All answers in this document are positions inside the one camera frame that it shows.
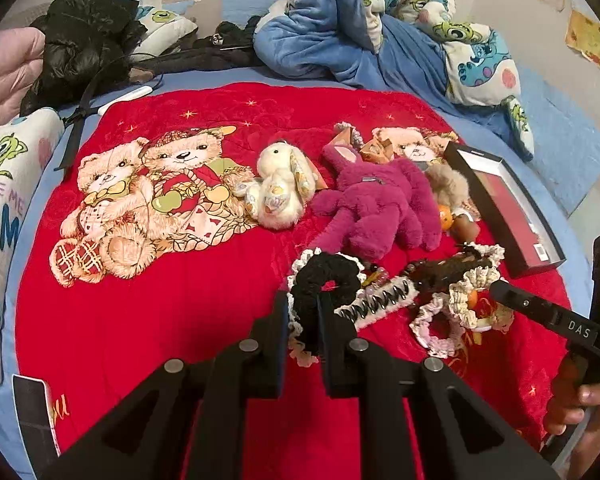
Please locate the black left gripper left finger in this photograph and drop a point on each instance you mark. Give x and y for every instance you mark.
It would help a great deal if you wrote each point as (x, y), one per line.
(185, 421)

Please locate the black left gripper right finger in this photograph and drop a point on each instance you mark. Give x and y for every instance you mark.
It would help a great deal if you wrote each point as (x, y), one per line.
(418, 420)

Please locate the black crochet scrunchie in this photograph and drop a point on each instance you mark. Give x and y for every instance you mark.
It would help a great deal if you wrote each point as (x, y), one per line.
(309, 273)

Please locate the magenta plush toy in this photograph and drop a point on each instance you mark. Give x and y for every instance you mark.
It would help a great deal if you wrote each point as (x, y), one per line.
(374, 206)

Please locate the orange tangerine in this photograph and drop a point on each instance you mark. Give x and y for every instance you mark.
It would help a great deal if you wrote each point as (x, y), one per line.
(446, 217)
(472, 299)

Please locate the cream plush dog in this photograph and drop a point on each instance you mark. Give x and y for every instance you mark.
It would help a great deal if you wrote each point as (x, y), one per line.
(286, 181)

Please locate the white fuzzy hair clip band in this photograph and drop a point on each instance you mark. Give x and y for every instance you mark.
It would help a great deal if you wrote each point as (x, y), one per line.
(371, 305)

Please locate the person's right hand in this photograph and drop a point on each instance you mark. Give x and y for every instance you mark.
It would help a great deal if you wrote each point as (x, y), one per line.
(566, 408)

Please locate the pink crochet scrunchie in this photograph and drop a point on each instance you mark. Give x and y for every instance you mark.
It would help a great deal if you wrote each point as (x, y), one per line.
(436, 330)

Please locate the black tray box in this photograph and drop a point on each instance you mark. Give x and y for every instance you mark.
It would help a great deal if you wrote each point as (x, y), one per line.
(512, 216)

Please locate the dark brown fuzzy scrunchie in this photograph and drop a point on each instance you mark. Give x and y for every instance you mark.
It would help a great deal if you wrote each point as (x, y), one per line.
(438, 275)

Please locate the cream crochet scrunchie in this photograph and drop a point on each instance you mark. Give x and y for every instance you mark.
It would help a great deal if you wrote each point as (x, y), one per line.
(489, 314)

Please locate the brown egg toy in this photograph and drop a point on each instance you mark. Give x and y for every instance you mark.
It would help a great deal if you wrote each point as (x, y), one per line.
(464, 229)

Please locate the red teddy bear blanket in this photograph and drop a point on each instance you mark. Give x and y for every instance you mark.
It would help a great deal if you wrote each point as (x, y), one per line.
(93, 343)

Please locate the orange gift bow packet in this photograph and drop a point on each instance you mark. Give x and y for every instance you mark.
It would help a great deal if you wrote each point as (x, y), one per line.
(378, 149)

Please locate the monster print pillow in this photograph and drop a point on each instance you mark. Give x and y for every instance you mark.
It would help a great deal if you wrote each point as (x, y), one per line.
(26, 146)
(163, 29)

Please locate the blue monster print quilt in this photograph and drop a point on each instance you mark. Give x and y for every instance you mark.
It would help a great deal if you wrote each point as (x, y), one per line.
(416, 46)

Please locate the pink quilted jacket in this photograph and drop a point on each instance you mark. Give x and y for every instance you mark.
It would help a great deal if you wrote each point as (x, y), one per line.
(21, 62)

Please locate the black puffer jacket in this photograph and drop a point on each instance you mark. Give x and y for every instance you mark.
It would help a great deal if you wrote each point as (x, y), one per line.
(81, 38)

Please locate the beige plush keychain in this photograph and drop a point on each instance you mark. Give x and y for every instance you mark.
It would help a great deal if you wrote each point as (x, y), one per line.
(450, 188)

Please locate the orange wall certificate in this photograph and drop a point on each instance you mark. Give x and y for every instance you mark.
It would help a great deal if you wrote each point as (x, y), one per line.
(583, 36)

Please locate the black strap bag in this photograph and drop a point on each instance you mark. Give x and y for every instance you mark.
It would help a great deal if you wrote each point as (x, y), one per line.
(228, 47)

